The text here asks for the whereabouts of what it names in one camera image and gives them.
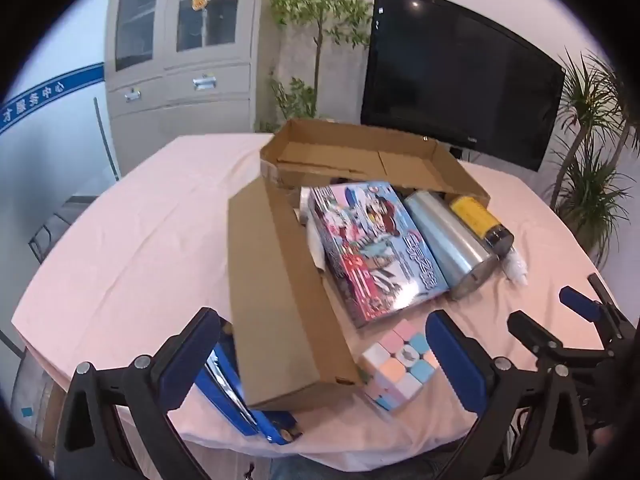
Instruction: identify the brown cardboard box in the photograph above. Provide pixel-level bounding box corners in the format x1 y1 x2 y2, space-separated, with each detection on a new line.
227 119 492 413

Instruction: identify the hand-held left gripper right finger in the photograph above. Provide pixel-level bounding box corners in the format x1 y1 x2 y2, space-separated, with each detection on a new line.
425 310 591 480

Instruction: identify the silver blue thermos flask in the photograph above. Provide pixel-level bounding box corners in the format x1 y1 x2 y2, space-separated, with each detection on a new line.
403 190 501 302

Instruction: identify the colourful printed toy box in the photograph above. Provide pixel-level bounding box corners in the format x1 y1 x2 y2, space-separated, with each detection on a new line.
307 182 449 330

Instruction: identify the black chair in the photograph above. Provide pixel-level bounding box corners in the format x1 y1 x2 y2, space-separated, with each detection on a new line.
27 192 101 266

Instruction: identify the pastel puzzle cube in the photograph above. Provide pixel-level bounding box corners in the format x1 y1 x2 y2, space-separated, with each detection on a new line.
358 319 441 413

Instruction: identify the tall leafy potted tree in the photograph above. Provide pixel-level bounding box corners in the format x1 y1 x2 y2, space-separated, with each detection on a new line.
265 0 373 133

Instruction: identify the grey glass door cabinet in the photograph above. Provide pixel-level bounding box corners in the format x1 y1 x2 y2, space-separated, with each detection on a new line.
104 0 268 181

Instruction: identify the white handheld plastic device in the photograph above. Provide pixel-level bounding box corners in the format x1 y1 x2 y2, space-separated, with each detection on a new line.
500 252 530 288

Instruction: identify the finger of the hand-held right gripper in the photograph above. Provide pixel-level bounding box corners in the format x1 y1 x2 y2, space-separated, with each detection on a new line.
559 273 637 343
506 310 608 361

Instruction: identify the spiky palm potted plant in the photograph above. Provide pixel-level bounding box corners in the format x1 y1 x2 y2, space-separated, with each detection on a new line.
545 47 640 271

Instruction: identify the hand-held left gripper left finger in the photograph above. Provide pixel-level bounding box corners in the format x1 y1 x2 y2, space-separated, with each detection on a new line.
54 306 223 480

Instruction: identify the black flat screen television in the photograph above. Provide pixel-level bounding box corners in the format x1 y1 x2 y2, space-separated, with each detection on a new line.
361 0 566 172

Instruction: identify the yellow bottle with black cap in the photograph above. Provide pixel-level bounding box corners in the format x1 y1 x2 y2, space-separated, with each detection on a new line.
448 195 515 261

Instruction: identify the pink tablecloth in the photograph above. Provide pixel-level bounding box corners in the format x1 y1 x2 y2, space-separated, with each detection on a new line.
11 132 626 471

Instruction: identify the blue stapler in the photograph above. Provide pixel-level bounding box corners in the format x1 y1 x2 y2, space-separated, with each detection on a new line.
192 330 303 446

